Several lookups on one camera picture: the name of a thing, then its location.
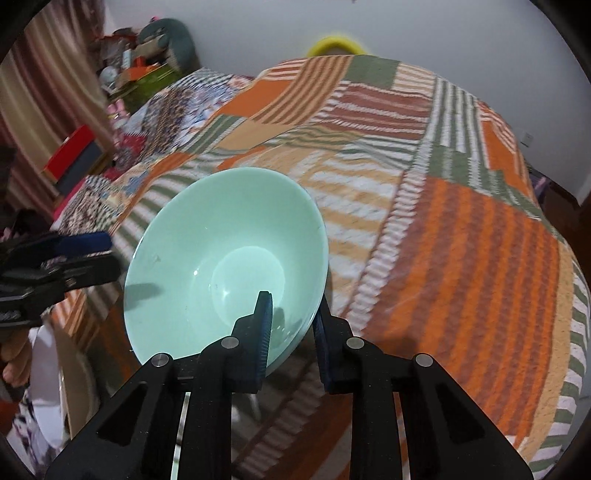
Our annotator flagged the navy blue box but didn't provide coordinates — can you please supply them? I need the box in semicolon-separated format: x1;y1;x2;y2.
55;143;105;195

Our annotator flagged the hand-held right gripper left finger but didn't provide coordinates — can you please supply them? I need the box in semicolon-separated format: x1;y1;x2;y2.
46;291;274;480

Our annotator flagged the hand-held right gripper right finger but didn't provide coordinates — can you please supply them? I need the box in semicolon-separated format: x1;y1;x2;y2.
313;293;527;480

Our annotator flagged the striped brown curtain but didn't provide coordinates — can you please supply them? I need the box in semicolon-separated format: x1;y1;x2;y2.
0;9;116;217

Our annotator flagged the green box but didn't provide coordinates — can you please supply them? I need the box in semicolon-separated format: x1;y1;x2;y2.
124;67;183;109

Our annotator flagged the red box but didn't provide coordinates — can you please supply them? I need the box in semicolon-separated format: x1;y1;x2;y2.
41;126;95;181

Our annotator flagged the yellow ring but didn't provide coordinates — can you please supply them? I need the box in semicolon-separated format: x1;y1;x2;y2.
307;36;365;58

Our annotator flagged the small mint green bowl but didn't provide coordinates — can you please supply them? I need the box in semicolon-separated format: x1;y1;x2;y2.
124;167;330;377

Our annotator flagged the striped orange patchwork blanket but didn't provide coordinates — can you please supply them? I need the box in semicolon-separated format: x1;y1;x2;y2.
48;54;591;480

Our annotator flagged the pink bunny toy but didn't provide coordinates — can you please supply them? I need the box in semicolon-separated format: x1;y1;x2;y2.
107;102;131;136

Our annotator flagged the person's left hand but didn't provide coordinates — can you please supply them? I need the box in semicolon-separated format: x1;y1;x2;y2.
0;330;34;387

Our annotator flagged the dark green plush toy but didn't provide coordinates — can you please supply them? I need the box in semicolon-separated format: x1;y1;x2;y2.
139;18;201;75

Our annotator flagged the orange box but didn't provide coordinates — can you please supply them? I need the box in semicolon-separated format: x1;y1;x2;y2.
121;65;160;84

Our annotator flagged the multicolour patterned quilt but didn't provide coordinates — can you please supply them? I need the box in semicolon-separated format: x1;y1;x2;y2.
51;68;254;232

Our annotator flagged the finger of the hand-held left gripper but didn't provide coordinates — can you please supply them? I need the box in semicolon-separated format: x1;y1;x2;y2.
0;254;122;301
0;232;114;274

